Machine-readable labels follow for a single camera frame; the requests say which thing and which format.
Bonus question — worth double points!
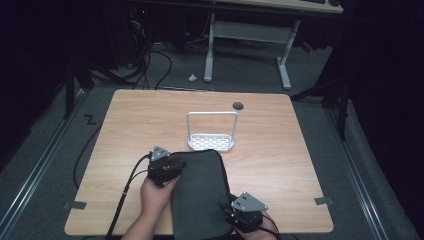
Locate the metal floor rail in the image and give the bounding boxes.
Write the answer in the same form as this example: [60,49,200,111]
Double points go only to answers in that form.
[0,88,86,234]
[323,106,390,240]

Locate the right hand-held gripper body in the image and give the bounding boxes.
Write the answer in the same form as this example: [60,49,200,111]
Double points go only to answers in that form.
[224,191,269,233]

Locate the grey desk with white legs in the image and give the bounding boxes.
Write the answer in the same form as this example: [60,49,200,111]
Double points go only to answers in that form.
[203,0,344,91]

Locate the person's right hand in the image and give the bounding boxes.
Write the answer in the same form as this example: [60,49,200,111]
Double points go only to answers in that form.
[234,213,280,240]

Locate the grey tape piece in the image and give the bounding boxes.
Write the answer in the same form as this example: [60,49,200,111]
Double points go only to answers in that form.
[313,196,334,206]
[62,200,88,211]

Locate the black metal stand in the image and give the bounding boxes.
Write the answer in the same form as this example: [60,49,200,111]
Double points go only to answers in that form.
[289,74,352,142]
[62,58,96,120]

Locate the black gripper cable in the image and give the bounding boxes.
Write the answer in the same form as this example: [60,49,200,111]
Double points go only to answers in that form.
[256,212,282,240]
[105,153,152,240]

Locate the person's left hand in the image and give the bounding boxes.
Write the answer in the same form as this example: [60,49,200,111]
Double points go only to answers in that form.
[139,175,181,218]

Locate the black floor cables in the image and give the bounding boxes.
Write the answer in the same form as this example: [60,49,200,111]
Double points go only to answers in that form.
[131,41,174,91]

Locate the dark grey cloth bag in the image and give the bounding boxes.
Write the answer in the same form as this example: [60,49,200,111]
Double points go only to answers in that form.
[169,148,235,240]

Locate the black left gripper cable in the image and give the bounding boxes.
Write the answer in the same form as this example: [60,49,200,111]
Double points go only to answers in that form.
[105,153,152,240]

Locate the dark computer tower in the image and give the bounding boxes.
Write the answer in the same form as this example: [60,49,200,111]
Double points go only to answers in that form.
[101,4,153,69]

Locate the black cable under table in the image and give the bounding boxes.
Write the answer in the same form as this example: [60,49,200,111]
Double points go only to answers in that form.
[72,123,103,190]

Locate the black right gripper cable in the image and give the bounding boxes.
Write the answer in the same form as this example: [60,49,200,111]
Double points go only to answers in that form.
[256,212,282,240]

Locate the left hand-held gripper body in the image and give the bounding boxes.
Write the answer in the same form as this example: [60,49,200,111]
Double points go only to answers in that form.
[146,145,178,188]

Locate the white wire rack with handle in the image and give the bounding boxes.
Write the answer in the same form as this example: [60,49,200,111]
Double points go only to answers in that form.
[185,110,240,153]

